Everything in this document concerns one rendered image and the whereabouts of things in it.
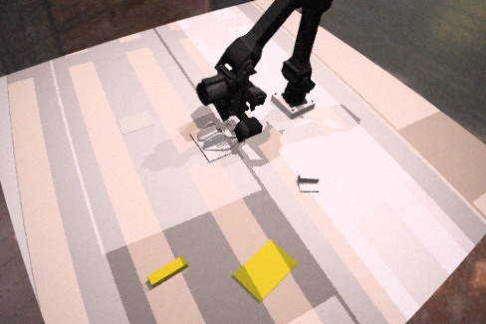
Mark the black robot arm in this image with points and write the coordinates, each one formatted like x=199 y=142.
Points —
x=245 y=52

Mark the yellow flat plate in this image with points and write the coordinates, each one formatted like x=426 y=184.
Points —
x=265 y=270

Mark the yellow rectangular bar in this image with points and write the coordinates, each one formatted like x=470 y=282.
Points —
x=167 y=271

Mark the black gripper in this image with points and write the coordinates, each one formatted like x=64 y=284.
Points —
x=236 y=106

